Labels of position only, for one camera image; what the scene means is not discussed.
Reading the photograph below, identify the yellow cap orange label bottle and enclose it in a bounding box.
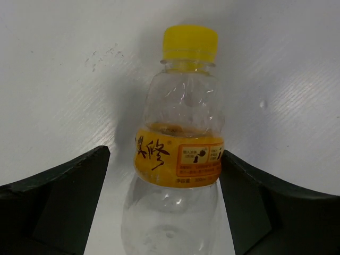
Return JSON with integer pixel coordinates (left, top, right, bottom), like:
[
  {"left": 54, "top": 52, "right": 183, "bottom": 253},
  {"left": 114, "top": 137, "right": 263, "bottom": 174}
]
[{"left": 121, "top": 24, "right": 224, "bottom": 254}]

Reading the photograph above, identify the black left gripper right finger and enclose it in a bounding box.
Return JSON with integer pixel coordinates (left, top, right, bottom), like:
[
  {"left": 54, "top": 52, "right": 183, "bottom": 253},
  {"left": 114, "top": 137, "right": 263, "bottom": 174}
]
[{"left": 220, "top": 151, "right": 339, "bottom": 254}]

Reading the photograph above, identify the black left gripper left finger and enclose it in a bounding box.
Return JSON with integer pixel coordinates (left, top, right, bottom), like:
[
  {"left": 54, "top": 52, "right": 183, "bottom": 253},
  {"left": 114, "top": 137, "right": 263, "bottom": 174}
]
[{"left": 1, "top": 146, "right": 110, "bottom": 254}]

